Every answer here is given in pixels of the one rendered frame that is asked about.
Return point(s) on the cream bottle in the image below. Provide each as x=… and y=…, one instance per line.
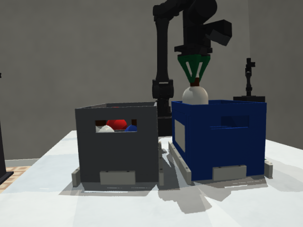
x=102, y=127

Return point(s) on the blue bottle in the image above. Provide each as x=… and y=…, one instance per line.
x=132, y=127

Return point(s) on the white bottle with grey label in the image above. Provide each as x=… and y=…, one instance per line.
x=195, y=95

